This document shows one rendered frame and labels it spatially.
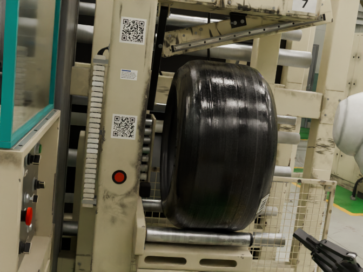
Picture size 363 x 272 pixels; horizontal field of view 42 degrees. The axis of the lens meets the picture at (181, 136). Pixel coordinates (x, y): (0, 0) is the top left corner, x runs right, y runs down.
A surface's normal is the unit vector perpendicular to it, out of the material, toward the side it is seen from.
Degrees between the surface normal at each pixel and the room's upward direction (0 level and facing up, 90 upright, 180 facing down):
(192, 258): 90
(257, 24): 90
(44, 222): 90
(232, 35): 90
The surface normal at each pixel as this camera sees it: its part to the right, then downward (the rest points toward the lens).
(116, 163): 0.13, 0.18
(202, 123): -0.10, -0.25
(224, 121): 0.17, -0.27
